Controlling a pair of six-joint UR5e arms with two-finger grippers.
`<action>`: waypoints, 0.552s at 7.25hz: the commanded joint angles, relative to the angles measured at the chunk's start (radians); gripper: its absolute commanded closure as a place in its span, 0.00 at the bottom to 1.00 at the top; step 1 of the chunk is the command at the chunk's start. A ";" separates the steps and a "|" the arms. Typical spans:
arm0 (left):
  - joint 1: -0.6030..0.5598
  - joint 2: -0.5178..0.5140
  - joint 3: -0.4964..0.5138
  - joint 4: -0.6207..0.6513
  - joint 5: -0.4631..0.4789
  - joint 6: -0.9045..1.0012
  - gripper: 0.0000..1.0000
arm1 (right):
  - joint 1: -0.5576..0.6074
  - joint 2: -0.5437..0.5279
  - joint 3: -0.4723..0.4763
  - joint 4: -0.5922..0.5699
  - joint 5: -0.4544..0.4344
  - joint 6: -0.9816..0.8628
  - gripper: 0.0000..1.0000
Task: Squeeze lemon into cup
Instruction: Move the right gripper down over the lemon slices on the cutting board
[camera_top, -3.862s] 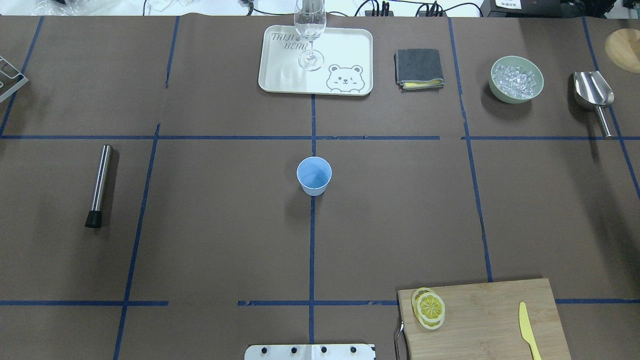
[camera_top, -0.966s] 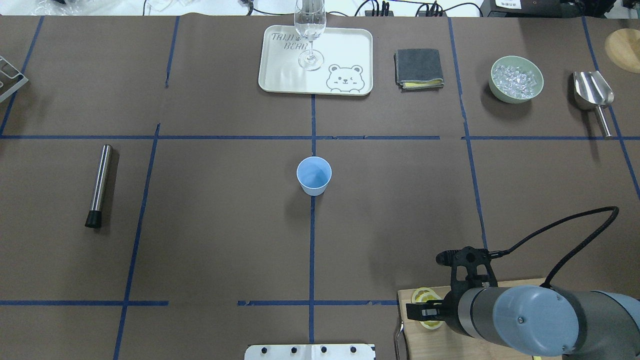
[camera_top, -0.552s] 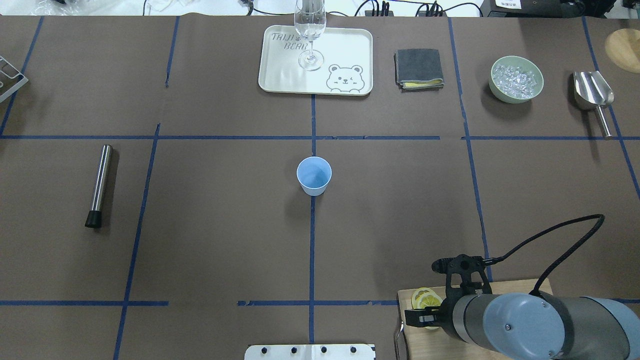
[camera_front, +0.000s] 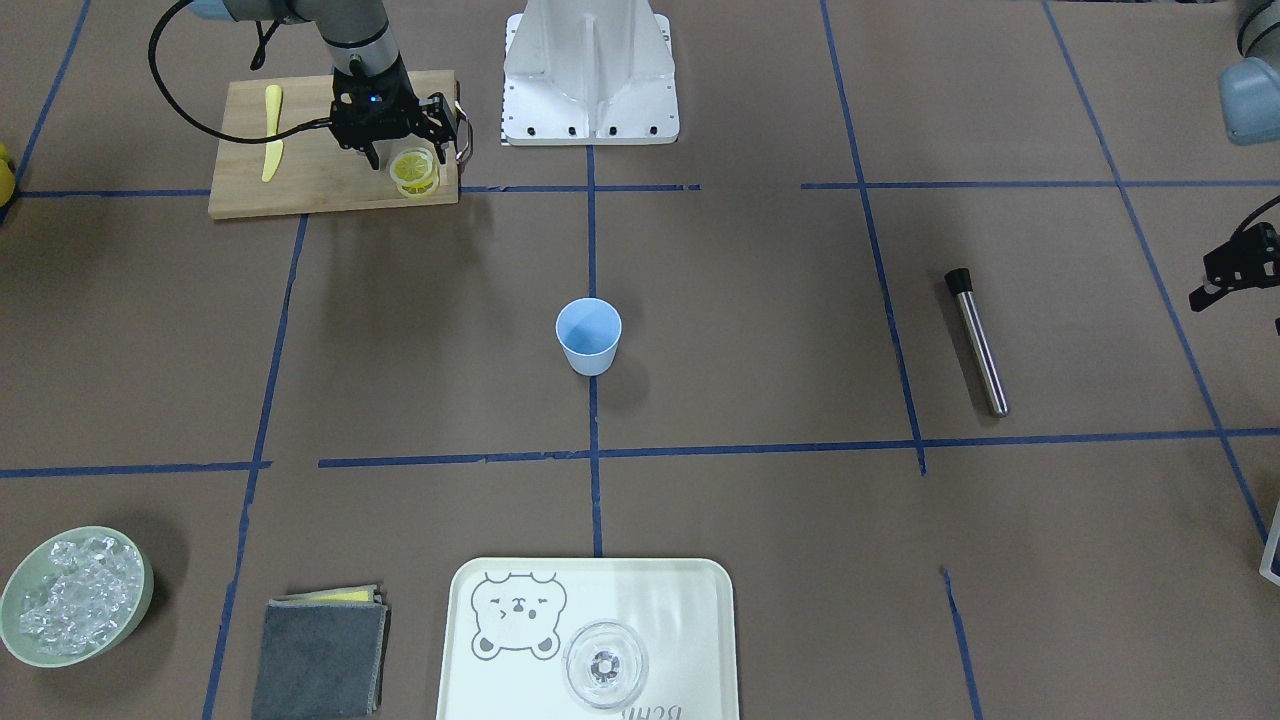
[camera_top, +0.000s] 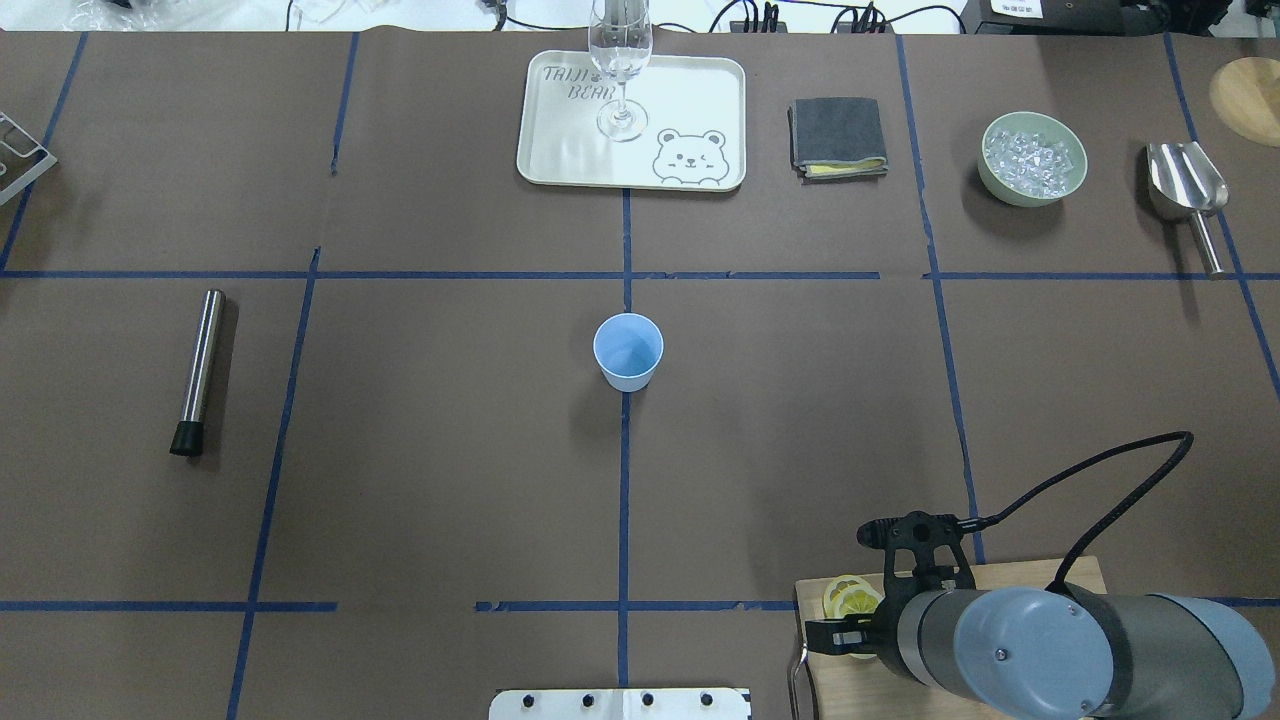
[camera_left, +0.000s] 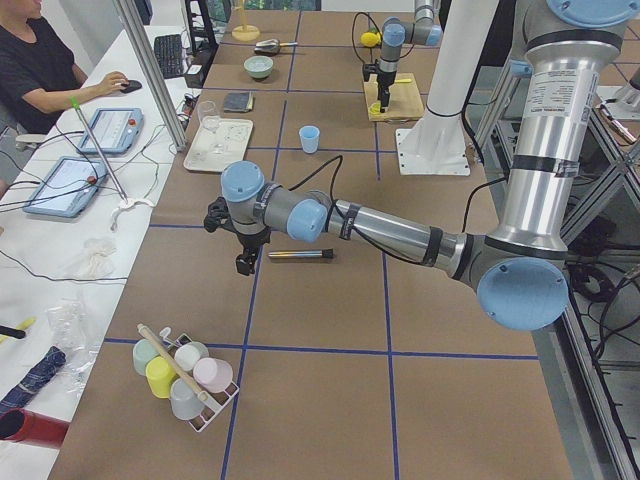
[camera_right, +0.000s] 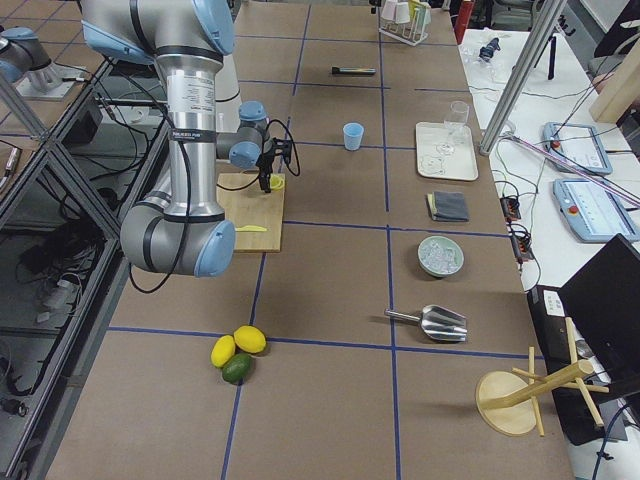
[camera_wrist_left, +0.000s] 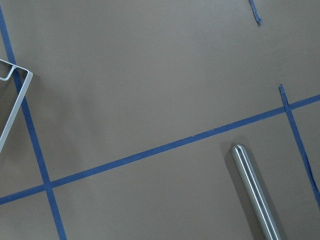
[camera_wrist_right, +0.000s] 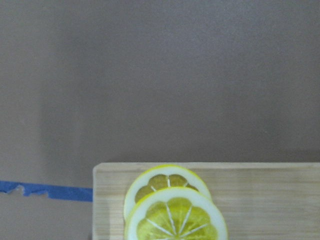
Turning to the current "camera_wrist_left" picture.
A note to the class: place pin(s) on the steel muddler black tip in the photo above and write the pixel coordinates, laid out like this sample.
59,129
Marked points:
255,192

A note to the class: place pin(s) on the white metal rack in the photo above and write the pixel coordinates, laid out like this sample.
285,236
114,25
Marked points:
10,98

